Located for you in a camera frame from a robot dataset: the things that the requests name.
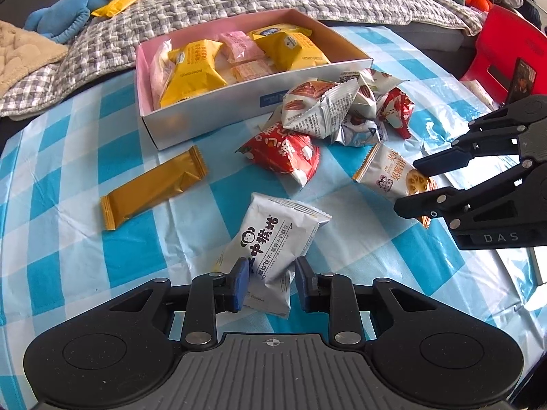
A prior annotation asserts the pink snack packet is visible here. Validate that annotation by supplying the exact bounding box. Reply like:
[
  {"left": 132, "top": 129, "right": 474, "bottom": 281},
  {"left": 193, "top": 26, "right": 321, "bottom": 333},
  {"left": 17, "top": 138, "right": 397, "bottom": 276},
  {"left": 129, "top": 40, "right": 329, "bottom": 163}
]
[{"left": 219, "top": 31, "right": 267, "bottom": 63}]

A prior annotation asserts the lotus-root print cracker packet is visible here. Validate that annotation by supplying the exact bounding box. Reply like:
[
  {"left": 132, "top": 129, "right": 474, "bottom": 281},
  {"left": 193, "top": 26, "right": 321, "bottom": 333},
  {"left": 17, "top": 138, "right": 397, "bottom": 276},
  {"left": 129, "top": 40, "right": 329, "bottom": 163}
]
[{"left": 351, "top": 142, "right": 439, "bottom": 230}]

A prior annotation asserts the small orange snack packet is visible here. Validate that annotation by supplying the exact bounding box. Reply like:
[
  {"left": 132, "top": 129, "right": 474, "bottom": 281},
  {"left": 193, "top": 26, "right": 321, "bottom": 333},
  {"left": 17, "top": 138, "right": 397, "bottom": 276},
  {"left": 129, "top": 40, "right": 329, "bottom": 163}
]
[{"left": 230, "top": 60, "right": 275, "bottom": 83}]

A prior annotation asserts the gold foil snack bar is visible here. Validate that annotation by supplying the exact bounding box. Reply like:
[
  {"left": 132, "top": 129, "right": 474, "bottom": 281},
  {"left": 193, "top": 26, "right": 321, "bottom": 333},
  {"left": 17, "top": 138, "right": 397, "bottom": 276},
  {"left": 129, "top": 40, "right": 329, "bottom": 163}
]
[{"left": 99, "top": 145, "right": 209, "bottom": 232}]

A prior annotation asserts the yellow blue cracker packet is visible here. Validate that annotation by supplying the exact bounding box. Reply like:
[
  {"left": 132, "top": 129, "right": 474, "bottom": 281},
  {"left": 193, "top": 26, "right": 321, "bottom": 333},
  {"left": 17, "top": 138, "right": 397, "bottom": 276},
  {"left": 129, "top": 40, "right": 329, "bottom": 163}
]
[{"left": 248, "top": 23, "right": 313, "bottom": 39}]

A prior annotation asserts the white panda-print biscuit packet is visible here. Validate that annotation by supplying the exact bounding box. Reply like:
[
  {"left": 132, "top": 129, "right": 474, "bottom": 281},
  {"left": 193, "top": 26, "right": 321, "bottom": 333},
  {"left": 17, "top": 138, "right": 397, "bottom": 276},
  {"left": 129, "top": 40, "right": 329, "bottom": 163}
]
[{"left": 212, "top": 192, "right": 332, "bottom": 319}]

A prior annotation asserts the beige fleece blanket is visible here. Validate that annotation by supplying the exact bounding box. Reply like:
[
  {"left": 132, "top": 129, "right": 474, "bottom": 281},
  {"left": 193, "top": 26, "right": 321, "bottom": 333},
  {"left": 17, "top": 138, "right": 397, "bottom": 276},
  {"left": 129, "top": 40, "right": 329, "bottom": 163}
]
[{"left": 0, "top": 20, "right": 69, "bottom": 95}]

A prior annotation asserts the blue plush toy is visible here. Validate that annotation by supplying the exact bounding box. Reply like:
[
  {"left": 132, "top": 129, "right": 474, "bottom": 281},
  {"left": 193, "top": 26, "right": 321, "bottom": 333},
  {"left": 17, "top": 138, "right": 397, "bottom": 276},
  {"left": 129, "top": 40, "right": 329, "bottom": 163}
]
[{"left": 23, "top": 0, "right": 116, "bottom": 44}]

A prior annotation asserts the yellow cake packet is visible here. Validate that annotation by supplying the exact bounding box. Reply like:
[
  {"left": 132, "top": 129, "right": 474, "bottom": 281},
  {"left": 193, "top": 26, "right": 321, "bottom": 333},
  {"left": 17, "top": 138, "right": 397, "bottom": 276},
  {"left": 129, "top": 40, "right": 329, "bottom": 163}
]
[
  {"left": 159, "top": 39, "right": 229, "bottom": 109},
  {"left": 252, "top": 31, "right": 331, "bottom": 71}
]

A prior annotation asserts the blue checked tablecloth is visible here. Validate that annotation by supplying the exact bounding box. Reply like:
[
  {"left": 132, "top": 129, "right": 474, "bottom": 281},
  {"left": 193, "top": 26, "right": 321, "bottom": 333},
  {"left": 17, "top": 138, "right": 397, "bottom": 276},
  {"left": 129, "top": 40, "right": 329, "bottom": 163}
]
[{"left": 0, "top": 23, "right": 547, "bottom": 410}]

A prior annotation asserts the yellow packet beside plush toy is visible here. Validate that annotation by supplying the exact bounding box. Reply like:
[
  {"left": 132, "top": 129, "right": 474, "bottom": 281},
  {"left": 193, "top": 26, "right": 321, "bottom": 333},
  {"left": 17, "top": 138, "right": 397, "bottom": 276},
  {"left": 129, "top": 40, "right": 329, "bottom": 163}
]
[{"left": 92, "top": 0, "right": 146, "bottom": 19}]

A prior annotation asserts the red plastic stool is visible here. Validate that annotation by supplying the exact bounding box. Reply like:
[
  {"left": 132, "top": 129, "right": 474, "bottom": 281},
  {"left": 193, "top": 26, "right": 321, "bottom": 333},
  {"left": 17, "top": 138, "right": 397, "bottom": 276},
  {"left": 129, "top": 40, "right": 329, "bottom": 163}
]
[{"left": 459, "top": 5, "right": 547, "bottom": 108}]

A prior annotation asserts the white nut snack packet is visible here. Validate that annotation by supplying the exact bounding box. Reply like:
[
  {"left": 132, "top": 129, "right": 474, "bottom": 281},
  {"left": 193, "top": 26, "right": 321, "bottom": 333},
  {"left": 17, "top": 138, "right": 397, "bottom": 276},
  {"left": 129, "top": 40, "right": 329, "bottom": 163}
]
[{"left": 281, "top": 79, "right": 360, "bottom": 140}]

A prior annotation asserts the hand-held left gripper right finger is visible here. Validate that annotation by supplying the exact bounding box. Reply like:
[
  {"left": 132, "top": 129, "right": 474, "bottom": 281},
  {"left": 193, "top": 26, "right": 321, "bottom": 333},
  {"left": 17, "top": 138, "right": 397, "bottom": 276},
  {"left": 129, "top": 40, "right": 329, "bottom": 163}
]
[{"left": 295, "top": 257, "right": 442, "bottom": 347}]

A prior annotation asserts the clear white snack packet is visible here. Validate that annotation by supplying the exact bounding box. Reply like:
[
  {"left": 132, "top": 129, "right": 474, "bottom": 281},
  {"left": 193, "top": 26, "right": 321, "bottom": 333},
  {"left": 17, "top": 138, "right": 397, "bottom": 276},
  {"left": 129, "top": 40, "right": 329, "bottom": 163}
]
[{"left": 149, "top": 38, "right": 176, "bottom": 99}]

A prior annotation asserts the red snack packet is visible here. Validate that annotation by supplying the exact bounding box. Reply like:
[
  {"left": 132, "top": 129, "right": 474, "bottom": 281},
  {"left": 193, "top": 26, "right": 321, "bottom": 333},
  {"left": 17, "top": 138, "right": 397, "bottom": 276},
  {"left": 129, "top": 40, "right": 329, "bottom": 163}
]
[
  {"left": 376, "top": 87, "right": 416, "bottom": 140},
  {"left": 236, "top": 123, "right": 321, "bottom": 188}
]

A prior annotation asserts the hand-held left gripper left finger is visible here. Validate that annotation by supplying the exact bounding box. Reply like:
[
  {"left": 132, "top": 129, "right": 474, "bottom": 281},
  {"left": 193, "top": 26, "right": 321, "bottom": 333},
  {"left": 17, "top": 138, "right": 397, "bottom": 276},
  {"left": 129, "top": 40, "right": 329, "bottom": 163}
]
[{"left": 105, "top": 258, "right": 251, "bottom": 351}]

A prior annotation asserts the pink cardboard box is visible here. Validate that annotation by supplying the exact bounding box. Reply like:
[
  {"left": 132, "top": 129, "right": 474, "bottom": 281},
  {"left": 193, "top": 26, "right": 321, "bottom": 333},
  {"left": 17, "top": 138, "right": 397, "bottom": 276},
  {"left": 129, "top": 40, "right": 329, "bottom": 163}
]
[{"left": 135, "top": 7, "right": 374, "bottom": 151}]

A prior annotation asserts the black box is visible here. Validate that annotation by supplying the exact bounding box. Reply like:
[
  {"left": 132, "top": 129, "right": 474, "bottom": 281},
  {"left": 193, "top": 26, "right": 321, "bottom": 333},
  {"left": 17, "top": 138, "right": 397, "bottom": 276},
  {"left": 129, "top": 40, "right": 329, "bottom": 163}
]
[{"left": 508, "top": 57, "right": 538, "bottom": 106}]

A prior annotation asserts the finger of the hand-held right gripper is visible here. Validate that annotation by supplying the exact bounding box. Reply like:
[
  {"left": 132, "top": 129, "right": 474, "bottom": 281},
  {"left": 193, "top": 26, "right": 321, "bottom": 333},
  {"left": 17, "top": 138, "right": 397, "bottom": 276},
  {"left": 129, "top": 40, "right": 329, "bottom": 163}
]
[
  {"left": 393, "top": 184, "right": 476, "bottom": 223},
  {"left": 412, "top": 134, "right": 480, "bottom": 177}
]

